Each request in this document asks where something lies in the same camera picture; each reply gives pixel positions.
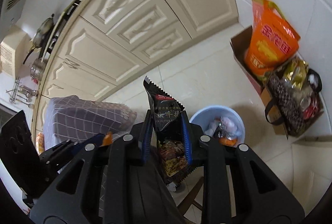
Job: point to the black gas stove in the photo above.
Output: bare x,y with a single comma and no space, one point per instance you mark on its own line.
57,29

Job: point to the crushed orange soda can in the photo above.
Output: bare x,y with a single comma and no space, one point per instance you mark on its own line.
228,142

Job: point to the grey checkered tablecloth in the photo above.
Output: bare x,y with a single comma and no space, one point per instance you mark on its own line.
78,120

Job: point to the black patterned tote bag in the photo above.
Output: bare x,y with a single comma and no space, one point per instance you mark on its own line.
295,103

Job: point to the light blue trash bin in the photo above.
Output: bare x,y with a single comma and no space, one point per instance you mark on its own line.
207,114

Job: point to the dark wooden chair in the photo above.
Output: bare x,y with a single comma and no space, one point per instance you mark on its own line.
189,200

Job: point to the hanging utensil rail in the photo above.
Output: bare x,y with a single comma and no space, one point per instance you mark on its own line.
20,93

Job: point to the pink white plastic bag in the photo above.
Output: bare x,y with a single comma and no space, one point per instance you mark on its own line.
222,127

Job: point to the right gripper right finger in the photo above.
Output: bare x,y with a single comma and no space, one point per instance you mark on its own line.
238,187

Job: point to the black snack wrapper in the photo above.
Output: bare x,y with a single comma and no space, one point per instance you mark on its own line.
167,122

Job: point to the stainless steel stockpot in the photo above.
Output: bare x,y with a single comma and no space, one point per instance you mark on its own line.
37,69

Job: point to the steel wok with handle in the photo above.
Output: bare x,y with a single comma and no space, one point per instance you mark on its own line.
40,35

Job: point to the person dark trouser leg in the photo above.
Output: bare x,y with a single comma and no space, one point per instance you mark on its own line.
133,191

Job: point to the cream lower cabinets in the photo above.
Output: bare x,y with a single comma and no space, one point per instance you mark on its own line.
106,44

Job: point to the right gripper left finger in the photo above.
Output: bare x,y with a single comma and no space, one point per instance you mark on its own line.
96,186

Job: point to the orange rice bag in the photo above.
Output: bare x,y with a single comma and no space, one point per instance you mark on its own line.
273,40

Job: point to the white orange plastic bag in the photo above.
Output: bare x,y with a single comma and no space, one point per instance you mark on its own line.
39,143

